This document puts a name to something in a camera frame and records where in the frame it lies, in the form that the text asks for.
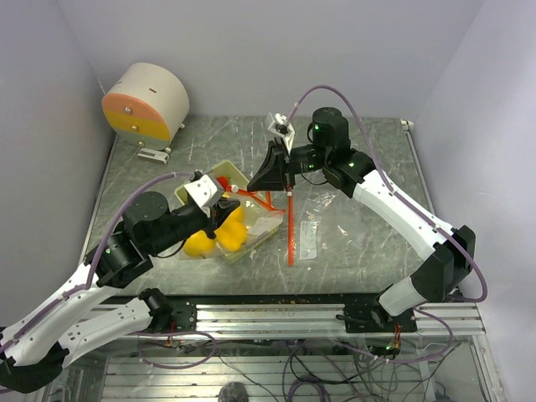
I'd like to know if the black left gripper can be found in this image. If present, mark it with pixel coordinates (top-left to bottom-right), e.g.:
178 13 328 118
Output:
147 194 240 255

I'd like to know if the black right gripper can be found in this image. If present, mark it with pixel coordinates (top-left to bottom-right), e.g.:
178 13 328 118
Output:
246 137 330 193

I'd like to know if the clear zip bag red zipper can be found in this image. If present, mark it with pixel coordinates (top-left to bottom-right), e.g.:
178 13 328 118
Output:
179 183 286 260

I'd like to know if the yellow bell pepper toy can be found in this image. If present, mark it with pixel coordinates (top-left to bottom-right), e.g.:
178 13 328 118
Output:
215 206 247 252

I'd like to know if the yellow lemon toy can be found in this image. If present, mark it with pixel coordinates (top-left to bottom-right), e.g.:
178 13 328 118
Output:
183 230 216 258

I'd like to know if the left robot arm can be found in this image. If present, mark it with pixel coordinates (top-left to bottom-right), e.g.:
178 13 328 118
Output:
1 192 240 394

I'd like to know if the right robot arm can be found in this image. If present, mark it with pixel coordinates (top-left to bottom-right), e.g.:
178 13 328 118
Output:
247 107 476 332

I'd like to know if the red strawberry toy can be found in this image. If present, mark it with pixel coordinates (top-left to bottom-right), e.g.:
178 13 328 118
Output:
216 176 230 191

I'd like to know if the pale green plastic basket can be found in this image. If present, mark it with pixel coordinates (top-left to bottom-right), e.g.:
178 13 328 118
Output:
174 161 281 265

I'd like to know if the small white clip block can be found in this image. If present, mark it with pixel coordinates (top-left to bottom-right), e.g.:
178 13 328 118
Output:
137 147 169 165

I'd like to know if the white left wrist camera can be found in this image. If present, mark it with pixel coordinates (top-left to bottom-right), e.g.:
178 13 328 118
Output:
184 170 224 217

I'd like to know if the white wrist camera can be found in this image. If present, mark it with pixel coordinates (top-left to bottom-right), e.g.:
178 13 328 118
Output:
265 113 296 154
184 170 224 217

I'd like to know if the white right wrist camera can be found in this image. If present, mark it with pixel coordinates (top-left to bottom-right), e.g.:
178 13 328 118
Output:
265 113 296 154

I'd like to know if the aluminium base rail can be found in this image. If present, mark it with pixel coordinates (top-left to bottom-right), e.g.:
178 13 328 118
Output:
154 293 486 339

